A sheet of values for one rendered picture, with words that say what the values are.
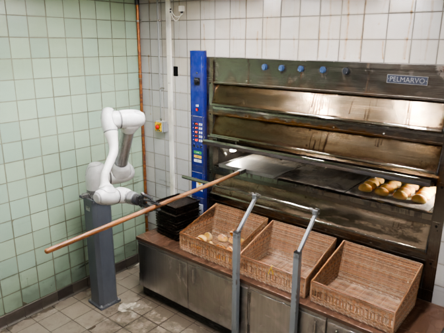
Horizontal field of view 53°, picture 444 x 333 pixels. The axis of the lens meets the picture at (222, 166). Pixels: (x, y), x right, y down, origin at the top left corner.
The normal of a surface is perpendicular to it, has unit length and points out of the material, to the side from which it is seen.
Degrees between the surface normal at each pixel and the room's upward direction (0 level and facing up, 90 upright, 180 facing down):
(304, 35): 90
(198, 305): 90
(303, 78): 90
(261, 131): 70
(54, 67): 90
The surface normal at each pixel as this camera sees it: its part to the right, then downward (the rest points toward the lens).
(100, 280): 0.04, 0.27
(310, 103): -0.59, -0.13
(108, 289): 0.74, 0.18
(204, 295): -0.63, 0.21
